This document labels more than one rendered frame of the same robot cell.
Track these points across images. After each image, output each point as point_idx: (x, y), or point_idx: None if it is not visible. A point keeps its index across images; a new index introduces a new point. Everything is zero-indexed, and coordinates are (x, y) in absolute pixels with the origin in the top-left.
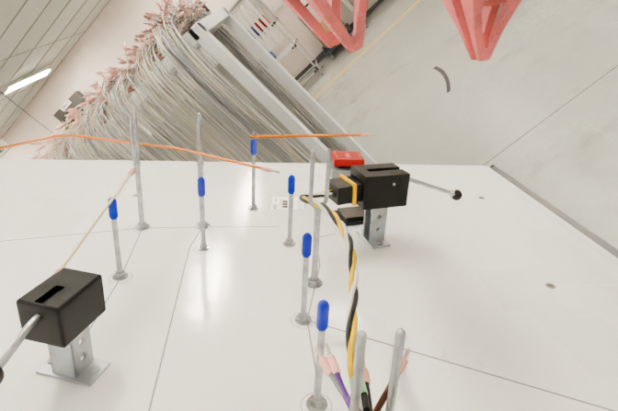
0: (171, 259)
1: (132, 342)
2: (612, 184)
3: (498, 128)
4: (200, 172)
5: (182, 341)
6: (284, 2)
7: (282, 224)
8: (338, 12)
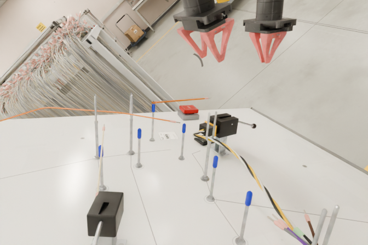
0: (125, 175)
1: (131, 226)
2: (285, 110)
3: (229, 84)
4: (131, 124)
5: (157, 221)
6: (180, 35)
7: (172, 148)
8: None
